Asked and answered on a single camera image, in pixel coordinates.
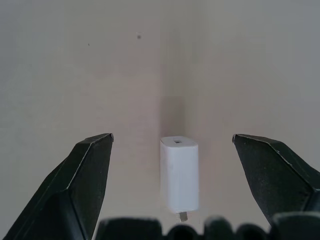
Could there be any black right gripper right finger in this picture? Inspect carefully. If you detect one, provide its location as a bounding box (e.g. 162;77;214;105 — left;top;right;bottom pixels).
231;133;320;226

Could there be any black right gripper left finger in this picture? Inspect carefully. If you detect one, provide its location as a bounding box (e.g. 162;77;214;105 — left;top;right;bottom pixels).
0;132;115;240

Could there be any white charger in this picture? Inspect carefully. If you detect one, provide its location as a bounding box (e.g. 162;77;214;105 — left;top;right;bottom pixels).
159;135;200;223

